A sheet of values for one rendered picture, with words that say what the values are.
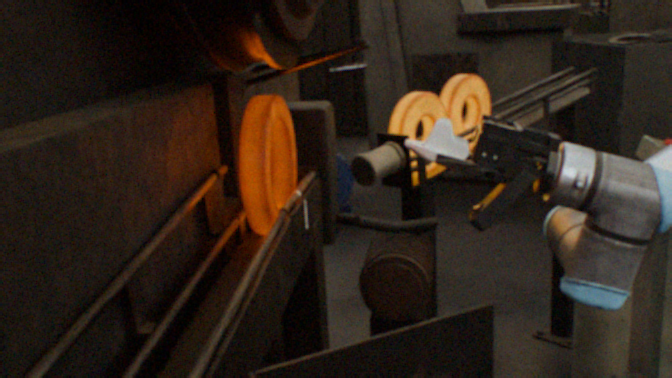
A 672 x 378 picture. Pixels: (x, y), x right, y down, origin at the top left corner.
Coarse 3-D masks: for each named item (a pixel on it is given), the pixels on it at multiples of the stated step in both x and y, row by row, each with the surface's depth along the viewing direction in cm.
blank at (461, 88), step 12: (456, 84) 135; (468, 84) 137; (480, 84) 140; (444, 96) 135; (456, 96) 135; (468, 96) 138; (480, 96) 141; (456, 108) 135; (468, 108) 143; (480, 108) 142; (456, 120) 136; (468, 120) 143; (456, 132) 136; (468, 144) 140
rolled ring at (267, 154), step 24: (264, 96) 87; (264, 120) 82; (288, 120) 93; (240, 144) 81; (264, 144) 80; (288, 144) 94; (240, 168) 81; (264, 168) 80; (288, 168) 95; (264, 192) 81; (288, 192) 94; (264, 216) 83
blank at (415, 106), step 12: (408, 96) 127; (420, 96) 126; (432, 96) 129; (396, 108) 126; (408, 108) 124; (420, 108) 127; (432, 108) 129; (444, 108) 132; (396, 120) 124; (408, 120) 124; (432, 120) 130; (396, 132) 124; (408, 132) 125
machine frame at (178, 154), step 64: (0, 0) 53; (64, 0) 62; (0, 64) 53; (64, 64) 62; (128, 64) 74; (192, 64) 93; (256, 64) 106; (0, 128) 53; (64, 128) 53; (128, 128) 62; (192, 128) 78; (0, 192) 45; (64, 192) 52; (128, 192) 62; (192, 192) 78; (0, 256) 45; (64, 256) 52; (128, 256) 62; (192, 256) 77; (0, 320) 45; (64, 320) 52; (128, 320) 62
